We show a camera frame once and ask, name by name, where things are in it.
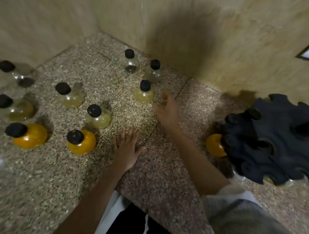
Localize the person's left hand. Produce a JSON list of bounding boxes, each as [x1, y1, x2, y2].
[[113, 125, 147, 172]]

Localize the dark blue bottle carrier tray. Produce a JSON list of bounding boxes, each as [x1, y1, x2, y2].
[[222, 94, 309, 185]]

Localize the grey striped sleeve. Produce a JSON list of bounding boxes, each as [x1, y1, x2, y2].
[[202, 184, 291, 234]]

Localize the dark framed wall panel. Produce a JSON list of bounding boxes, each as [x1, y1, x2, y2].
[[295, 44, 309, 61]]

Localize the person's right hand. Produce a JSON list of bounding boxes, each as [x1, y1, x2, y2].
[[152, 92, 180, 130]]

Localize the pale yellow black-capped bottle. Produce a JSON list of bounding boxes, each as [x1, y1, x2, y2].
[[86, 104, 112, 129], [134, 80, 155, 104], [0, 94, 34, 121], [55, 82, 85, 108]]

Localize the clear empty black-capped bottle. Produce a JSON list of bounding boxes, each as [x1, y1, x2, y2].
[[147, 59, 164, 84], [124, 49, 140, 73], [0, 60, 35, 88]]

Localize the white shirt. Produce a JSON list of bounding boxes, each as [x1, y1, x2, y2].
[[94, 190, 132, 234]]

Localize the person's right forearm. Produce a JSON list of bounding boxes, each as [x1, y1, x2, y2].
[[161, 122, 231, 196]]

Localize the person's left forearm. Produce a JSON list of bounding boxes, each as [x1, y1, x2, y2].
[[54, 164, 132, 234]]

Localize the black trousers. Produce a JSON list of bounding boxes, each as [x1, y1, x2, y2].
[[106, 204, 170, 234]]

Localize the orange black-capped bottle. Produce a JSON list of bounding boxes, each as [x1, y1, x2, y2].
[[205, 134, 227, 158], [66, 129, 97, 155], [5, 123, 48, 150]]

